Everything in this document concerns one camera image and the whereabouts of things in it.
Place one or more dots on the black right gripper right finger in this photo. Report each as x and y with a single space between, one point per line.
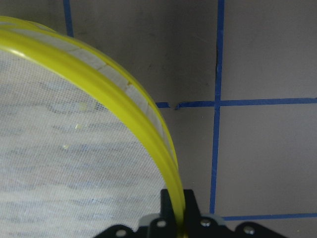
198 225

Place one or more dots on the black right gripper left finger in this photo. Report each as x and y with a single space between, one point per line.
157 225

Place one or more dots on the yellow top steamer layer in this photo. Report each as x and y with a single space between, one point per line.
82 144

